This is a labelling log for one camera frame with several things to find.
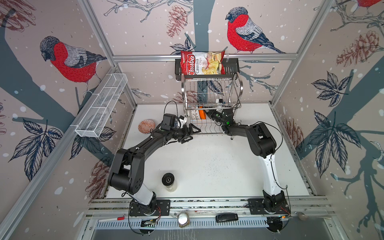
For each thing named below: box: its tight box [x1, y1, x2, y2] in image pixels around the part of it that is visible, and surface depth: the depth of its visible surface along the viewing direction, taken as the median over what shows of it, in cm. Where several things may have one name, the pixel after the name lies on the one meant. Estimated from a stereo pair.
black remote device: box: [215, 213, 239, 223], surface depth 70 cm
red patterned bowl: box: [138, 119, 156, 134], surface depth 106 cm
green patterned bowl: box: [195, 109, 201, 120], surface depth 100 cm
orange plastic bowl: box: [198, 106, 207, 120], surface depth 100 cm
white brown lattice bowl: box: [190, 109, 197, 120], surface depth 100 cm
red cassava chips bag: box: [180, 50, 226, 76], surface depth 90 cm
